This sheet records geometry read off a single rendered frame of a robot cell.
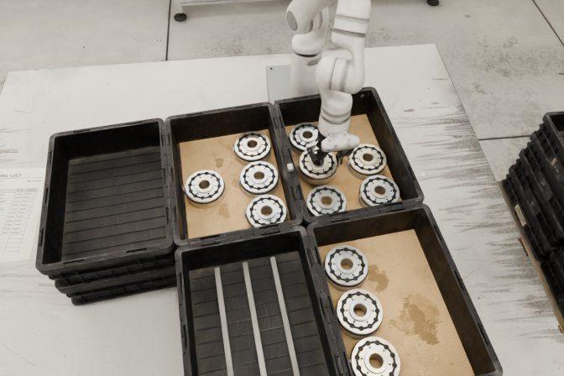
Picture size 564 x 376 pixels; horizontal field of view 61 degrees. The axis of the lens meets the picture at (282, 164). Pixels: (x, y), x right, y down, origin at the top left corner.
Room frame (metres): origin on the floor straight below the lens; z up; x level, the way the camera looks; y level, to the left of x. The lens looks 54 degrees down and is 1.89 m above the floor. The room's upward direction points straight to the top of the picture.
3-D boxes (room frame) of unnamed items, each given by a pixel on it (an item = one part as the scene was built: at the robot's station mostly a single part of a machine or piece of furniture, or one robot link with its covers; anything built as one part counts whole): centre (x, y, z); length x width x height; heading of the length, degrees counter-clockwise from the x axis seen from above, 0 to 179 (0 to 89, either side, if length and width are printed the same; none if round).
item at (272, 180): (0.72, 0.06, 0.86); 0.10 x 0.10 x 0.01
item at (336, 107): (0.76, -0.12, 1.14); 0.09 x 0.07 x 0.15; 73
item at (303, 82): (1.11, -0.07, 0.88); 0.09 x 0.09 x 0.17; 9
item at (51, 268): (0.64, 0.43, 0.92); 0.40 x 0.30 x 0.02; 12
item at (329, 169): (0.75, -0.10, 0.88); 0.10 x 0.10 x 0.01
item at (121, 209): (0.64, 0.43, 0.87); 0.40 x 0.30 x 0.11; 12
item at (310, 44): (1.11, -0.08, 1.04); 0.09 x 0.09 x 0.17; 33
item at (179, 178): (0.70, 0.13, 0.87); 0.40 x 0.30 x 0.11; 12
